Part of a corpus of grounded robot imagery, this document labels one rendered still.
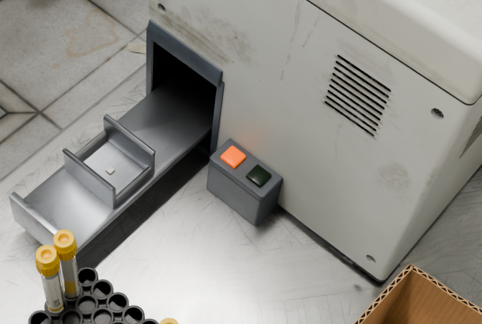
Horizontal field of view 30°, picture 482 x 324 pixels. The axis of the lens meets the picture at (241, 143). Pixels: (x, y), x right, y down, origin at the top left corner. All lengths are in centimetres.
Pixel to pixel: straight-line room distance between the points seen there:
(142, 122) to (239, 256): 15
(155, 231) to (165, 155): 7
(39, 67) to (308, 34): 144
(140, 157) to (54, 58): 129
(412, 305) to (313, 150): 14
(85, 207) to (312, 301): 20
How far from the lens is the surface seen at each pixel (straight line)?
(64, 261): 67
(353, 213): 73
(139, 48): 204
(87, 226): 74
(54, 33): 209
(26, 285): 77
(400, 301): 67
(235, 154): 76
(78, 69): 201
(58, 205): 75
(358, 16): 58
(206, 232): 78
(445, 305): 64
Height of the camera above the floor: 156
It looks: 55 degrees down
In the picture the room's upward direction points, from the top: 9 degrees clockwise
